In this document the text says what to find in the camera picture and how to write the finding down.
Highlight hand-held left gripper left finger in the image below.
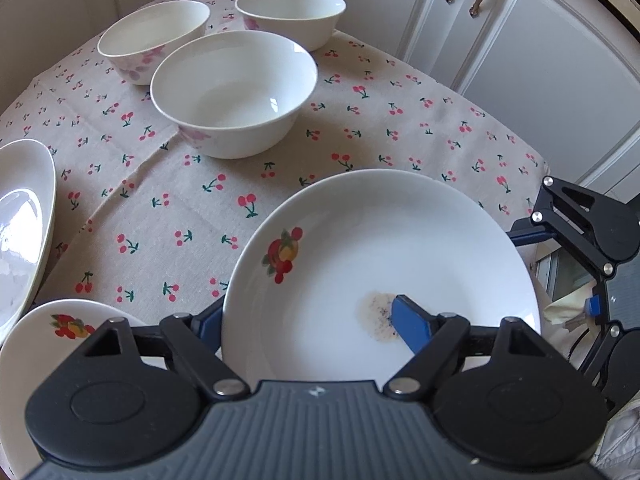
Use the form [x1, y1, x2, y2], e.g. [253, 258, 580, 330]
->
[80, 296, 252, 402]

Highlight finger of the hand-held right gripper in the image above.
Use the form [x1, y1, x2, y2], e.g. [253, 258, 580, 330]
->
[506, 176, 627, 277]
[581, 296, 626, 386]

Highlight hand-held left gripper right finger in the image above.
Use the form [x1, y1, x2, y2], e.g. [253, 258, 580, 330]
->
[382, 294, 544, 396]

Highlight white plate with fruit print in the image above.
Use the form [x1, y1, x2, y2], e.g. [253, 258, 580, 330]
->
[4, 299, 168, 480]
[221, 168, 542, 383]

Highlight white bowl pink floral print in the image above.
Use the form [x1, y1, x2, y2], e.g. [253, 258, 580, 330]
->
[234, 0, 347, 52]
[97, 0, 211, 86]
[150, 30, 319, 160]

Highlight person's white clothing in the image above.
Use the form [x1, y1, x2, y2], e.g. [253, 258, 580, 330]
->
[592, 400, 640, 480]

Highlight cherry print tablecloth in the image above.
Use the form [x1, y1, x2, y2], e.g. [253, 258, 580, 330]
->
[0, 0, 551, 351]

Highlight plain white deep plate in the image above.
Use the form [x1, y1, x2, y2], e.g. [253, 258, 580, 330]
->
[0, 138, 57, 333]

